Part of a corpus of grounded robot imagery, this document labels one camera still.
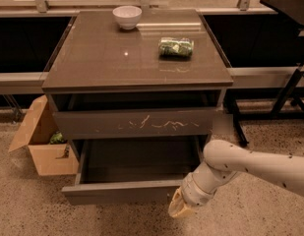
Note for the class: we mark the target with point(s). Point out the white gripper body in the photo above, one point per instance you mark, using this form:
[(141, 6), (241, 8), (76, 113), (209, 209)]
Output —
[(196, 192)]

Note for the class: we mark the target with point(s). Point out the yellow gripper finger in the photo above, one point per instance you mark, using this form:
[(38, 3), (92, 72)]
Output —
[(178, 208)]

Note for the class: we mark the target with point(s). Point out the grey drawer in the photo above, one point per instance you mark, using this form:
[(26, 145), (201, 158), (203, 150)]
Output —
[(134, 114), (133, 170)]

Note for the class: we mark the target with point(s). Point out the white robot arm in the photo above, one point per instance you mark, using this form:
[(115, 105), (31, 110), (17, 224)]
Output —
[(222, 162)]

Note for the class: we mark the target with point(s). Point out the grey top drawer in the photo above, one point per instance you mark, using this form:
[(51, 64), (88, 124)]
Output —
[(134, 114)]

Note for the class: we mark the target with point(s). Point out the grey drawer cabinet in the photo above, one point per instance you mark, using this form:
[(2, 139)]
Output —
[(99, 57)]

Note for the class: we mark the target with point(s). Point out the brown cardboard box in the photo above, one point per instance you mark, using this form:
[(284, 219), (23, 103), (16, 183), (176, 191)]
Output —
[(35, 133)]

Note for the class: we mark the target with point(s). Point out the green item in box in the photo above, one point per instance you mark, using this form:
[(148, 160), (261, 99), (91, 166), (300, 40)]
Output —
[(57, 139)]

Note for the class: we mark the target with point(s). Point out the green crushed can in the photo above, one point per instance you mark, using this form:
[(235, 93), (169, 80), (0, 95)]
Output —
[(180, 47)]

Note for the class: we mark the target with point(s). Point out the white ceramic bowl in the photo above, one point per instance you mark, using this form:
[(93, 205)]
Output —
[(127, 17)]

